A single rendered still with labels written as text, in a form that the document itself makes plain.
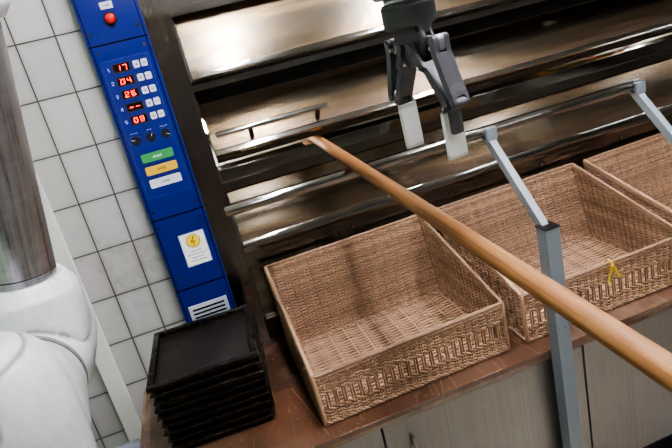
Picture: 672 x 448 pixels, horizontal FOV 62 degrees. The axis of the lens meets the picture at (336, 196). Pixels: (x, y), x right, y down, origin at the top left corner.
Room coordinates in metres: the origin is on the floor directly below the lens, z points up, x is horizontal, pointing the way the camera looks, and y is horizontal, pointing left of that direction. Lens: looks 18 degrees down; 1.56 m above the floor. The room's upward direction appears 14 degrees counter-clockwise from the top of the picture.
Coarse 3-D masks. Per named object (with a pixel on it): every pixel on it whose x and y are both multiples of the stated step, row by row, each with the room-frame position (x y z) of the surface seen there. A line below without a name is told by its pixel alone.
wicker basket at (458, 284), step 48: (384, 240) 1.70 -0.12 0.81; (432, 240) 1.67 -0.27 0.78; (288, 288) 1.61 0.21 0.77; (336, 288) 1.63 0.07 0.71; (432, 288) 1.68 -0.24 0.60; (480, 288) 1.39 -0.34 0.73; (288, 336) 1.46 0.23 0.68; (336, 336) 1.55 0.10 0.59; (384, 336) 1.49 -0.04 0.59; (432, 336) 1.25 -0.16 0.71; (480, 336) 1.38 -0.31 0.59; (336, 384) 1.19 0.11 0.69; (384, 384) 1.21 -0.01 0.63
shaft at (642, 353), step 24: (360, 168) 1.24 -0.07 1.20; (408, 192) 0.99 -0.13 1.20; (432, 216) 0.87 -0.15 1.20; (456, 240) 0.78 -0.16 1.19; (480, 240) 0.73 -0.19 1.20; (504, 264) 0.65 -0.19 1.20; (528, 288) 0.60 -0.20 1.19; (552, 288) 0.57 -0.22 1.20; (576, 312) 0.52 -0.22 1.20; (600, 312) 0.50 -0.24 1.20; (600, 336) 0.48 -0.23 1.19; (624, 336) 0.46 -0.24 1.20; (648, 360) 0.42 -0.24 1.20
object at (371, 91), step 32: (608, 0) 1.98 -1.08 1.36; (640, 0) 1.99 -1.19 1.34; (480, 32) 1.88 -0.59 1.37; (512, 32) 1.88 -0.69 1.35; (544, 32) 1.88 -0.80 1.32; (576, 32) 1.88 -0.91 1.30; (608, 32) 1.88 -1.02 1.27; (352, 64) 1.79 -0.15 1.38; (384, 64) 1.79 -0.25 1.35; (480, 64) 1.79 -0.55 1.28; (512, 64) 1.79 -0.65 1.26; (256, 96) 1.71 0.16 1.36; (288, 96) 1.71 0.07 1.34; (320, 96) 1.71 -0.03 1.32; (352, 96) 1.70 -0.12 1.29; (384, 96) 1.70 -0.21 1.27; (224, 128) 1.63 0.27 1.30; (256, 128) 1.63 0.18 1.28; (288, 128) 1.63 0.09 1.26; (224, 160) 1.57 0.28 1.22
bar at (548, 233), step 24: (600, 96) 1.51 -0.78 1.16; (504, 120) 1.45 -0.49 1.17; (528, 120) 1.46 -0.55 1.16; (432, 144) 1.40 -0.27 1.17; (384, 168) 1.37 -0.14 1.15; (504, 168) 1.37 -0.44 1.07; (288, 192) 1.31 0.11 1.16; (528, 192) 1.30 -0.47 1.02; (552, 240) 1.21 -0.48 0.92; (552, 264) 1.21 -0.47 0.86; (552, 312) 1.22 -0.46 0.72; (552, 336) 1.23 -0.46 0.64; (552, 360) 1.24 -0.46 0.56; (576, 408) 1.21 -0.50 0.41; (576, 432) 1.21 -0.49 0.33
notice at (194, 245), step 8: (192, 232) 1.59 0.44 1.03; (200, 232) 1.59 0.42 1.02; (184, 240) 1.58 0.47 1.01; (192, 240) 1.59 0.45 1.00; (200, 240) 1.59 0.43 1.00; (184, 248) 1.58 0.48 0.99; (192, 248) 1.59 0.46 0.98; (200, 248) 1.59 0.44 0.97; (208, 248) 1.60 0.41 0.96; (192, 256) 1.59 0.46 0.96; (200, 256) 1.59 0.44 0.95; (208, 256) 1.59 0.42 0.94; (192, 264) 1.58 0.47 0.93
